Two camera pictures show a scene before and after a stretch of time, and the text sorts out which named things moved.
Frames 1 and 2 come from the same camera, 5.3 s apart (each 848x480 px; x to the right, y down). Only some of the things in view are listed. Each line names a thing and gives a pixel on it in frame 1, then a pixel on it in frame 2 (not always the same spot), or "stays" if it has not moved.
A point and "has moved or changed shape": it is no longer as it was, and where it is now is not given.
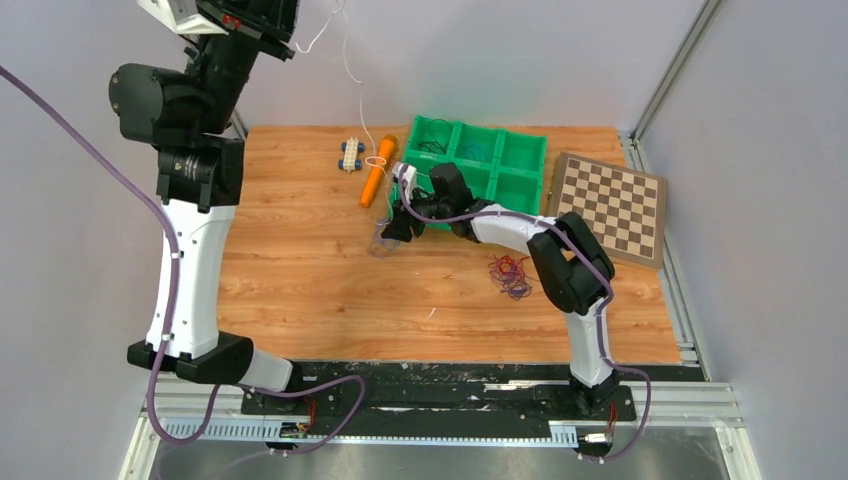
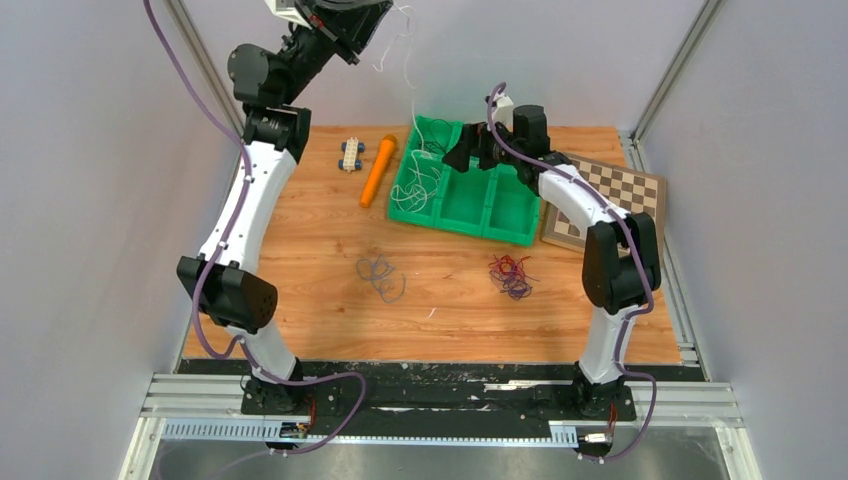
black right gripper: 403,225 -> 474,143
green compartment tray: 502,166 stays
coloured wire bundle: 510,274 stays
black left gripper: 254,24 -> 346,24
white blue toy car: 351,148 stays
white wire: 374,160 -> 416,189
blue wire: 480,146 has moved or changed shape
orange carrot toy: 387,150 stays
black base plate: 582,393 stays
